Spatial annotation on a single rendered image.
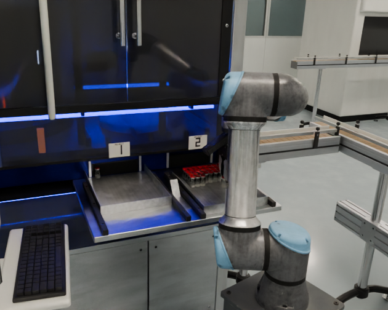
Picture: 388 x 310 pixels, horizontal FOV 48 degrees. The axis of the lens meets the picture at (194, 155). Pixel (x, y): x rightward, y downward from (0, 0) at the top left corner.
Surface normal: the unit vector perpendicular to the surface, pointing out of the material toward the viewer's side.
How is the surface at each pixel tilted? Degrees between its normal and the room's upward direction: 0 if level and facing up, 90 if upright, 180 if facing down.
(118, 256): 90
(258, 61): 90
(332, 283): 0
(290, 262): 90
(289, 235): 8
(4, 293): 0
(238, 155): 77
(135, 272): 90
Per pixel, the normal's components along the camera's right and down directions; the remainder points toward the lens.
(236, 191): -0.39, 0.08
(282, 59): 0.39, 0.33
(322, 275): 0.04, -0.94
